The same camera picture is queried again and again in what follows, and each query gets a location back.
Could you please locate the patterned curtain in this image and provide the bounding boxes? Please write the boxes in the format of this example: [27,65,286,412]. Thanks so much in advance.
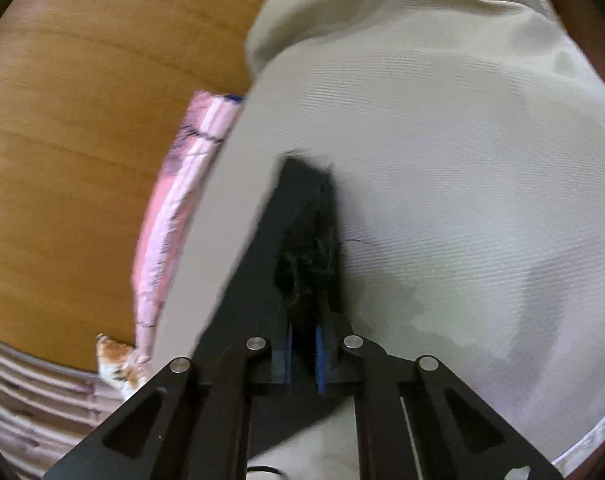
[0,332,133,480]

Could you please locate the pink striped pillow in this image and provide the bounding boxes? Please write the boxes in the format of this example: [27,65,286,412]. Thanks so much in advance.
[155,91,246,226]
[132,210,198,363]

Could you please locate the black pants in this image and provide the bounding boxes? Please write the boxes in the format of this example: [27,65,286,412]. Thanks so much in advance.
[192,152,346,361]

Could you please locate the grey bed mat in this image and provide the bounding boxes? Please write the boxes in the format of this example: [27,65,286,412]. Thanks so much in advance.
[152,35,605,480]

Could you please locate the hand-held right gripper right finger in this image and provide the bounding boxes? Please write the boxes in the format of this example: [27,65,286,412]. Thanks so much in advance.
[315,325,563,480]

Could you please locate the beige blanket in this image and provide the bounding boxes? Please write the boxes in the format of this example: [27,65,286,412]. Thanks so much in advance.
[246,0,541,73]

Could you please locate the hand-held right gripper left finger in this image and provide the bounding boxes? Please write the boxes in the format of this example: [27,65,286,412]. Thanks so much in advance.
[42,325,293,480]

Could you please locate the white floral pillow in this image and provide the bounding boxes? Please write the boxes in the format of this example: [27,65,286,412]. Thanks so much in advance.
[96,334,150,401]

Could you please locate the wooden headboard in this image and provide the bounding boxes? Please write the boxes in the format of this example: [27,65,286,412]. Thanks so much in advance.
[0,0,278,376]

